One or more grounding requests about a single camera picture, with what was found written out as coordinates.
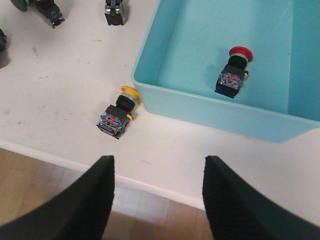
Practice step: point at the red push button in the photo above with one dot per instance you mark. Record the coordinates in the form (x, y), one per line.
(234, 73)
(4, 55)

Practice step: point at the light blue plastic box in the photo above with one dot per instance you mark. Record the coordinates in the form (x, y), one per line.
(250, 67)

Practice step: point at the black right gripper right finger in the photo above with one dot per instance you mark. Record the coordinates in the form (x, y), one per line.
(237, 211)

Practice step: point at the green push button centre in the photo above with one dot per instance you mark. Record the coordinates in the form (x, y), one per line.
(47, 9)

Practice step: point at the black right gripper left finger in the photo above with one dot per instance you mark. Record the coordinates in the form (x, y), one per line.
(80, 212)

